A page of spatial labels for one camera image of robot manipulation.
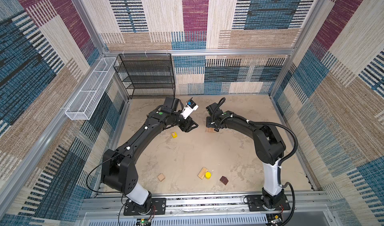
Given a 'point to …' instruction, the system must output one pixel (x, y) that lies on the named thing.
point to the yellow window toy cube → (174, 134)
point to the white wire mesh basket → (83, 106)
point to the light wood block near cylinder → (202, 172)
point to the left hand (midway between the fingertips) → (194, 119)
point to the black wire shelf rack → (148, 75)
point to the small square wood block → (161, 177)
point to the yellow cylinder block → (208, 175)
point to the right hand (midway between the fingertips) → (212, 123)
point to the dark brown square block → (224, 180)
